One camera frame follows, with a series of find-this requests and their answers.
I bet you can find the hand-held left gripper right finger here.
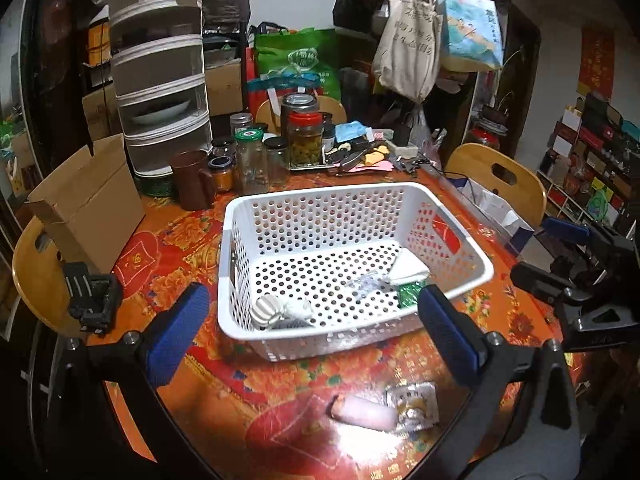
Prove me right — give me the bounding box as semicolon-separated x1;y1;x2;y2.
415;285;581;480

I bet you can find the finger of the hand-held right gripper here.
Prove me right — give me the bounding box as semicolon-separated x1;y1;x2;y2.
542;216;636;261
511;261;581;306

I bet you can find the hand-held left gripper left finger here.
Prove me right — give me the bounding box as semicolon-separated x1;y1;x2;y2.
45;282;212;480

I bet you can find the green foil packet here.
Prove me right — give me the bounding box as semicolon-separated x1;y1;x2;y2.
398;282;427;309

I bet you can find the white cloth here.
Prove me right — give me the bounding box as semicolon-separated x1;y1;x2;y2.
387;251;431;283

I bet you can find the white ribbed soft toy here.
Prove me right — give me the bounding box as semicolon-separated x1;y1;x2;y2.
251;295;286;330

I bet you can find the clear plastic bag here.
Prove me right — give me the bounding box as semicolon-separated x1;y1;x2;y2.
400;105;431;146
345;270;396;296

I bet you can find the pale pink soft roll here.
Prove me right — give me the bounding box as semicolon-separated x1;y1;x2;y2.
327;394;398;432

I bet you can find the small white soft pouch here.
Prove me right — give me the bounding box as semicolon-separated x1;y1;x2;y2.
280;297;315;326

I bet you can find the white perforated plastic basket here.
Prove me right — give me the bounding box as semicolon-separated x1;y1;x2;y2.
217;183;495;362

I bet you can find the shelf of boxes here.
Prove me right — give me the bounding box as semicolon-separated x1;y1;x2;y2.
537;91;640;241

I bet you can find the red printed tablecloth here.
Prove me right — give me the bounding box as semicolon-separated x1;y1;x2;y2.
85;160;596;480

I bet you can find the green woven tray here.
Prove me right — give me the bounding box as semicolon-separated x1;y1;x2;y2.
140;172;176;197

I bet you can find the open cardboard box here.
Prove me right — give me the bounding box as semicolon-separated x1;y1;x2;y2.
26;133;147;275

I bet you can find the brown plastic mug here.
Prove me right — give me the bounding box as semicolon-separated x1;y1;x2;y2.
168;150;217;211

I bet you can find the clear hanging plastic bag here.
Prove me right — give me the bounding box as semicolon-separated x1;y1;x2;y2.
400;105;431;146

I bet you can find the group of glass jars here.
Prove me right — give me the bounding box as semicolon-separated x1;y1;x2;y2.
207;92;338;196

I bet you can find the blue printed paper bag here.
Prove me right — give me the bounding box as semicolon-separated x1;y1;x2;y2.
436;0;503;73

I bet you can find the white plate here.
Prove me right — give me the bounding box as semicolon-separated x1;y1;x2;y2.
131;100;192;126

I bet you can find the light blue packet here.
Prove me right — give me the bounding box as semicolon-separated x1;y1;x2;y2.
334;121;373;143

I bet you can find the beige canvas tote bag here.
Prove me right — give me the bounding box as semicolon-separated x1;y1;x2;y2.
372;0;443;102

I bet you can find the brown cardboard box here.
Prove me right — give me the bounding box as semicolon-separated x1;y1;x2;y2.
205;62;243;116

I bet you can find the grey tiered food cover rack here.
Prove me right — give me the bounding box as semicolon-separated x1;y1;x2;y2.
91;0;213;181

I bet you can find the dark glass door cabinet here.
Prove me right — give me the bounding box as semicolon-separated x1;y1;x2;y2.
0;0;91;241

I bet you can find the yellow box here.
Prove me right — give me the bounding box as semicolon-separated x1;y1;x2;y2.
87;22;112;67

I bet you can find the green shopping bag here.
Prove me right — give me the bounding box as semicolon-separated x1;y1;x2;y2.
254;27;342;103

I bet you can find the black plastic mount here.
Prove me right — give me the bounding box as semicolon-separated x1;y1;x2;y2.
62;261;124;333

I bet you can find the red wall scroll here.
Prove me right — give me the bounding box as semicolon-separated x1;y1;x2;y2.
577;27;616;100

